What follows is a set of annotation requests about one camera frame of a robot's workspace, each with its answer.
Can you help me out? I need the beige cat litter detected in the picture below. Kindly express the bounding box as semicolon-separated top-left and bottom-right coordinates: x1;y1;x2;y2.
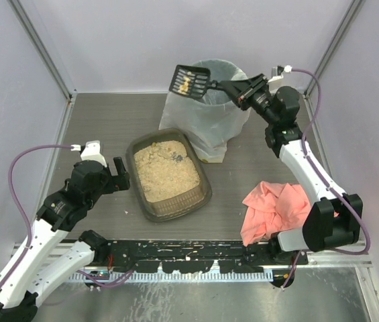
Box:
133;140;201;203

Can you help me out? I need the grey plastic litter box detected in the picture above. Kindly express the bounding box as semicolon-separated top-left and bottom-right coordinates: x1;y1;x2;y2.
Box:
126;128;212;222

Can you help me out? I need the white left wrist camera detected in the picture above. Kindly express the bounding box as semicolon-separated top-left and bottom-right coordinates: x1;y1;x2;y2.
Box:
70;140;108;168

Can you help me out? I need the aluminium frame post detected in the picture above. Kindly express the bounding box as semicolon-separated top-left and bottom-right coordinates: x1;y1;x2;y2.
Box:
6;0;78;101
314;0;366;80

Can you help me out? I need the bin with white bag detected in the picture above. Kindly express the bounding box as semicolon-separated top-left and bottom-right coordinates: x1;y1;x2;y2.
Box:
158;58;252;164

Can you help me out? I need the right aluminium frame post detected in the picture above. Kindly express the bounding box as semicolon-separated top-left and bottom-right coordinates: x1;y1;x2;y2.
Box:
314;0;366;80

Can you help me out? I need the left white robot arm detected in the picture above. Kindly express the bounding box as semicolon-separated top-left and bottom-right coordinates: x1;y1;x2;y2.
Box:
0;157;130;321

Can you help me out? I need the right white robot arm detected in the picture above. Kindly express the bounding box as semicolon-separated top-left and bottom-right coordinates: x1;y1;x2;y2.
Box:
218;74;365;256

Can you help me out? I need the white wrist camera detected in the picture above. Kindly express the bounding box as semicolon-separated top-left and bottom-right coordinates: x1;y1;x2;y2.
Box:
70;140;108;168
268;65;292;84

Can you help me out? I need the pink cloth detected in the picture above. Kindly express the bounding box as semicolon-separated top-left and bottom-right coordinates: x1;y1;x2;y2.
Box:
239;180;339;246

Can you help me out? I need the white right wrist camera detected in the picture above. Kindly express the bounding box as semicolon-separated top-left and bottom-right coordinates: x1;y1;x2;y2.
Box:
268;65;292;84

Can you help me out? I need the white slotted cable duct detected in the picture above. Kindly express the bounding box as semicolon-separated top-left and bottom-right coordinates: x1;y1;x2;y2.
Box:
68;270;274;283

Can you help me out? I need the black litter scoop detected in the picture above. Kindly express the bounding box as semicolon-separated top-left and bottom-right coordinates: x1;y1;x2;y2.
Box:
168;64;223;100

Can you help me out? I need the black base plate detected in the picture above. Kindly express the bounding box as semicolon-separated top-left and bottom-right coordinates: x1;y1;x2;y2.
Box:
89;239;308;274

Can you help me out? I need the left aluminium frame post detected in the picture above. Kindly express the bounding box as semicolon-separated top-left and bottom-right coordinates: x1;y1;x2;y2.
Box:
6;0;78;101

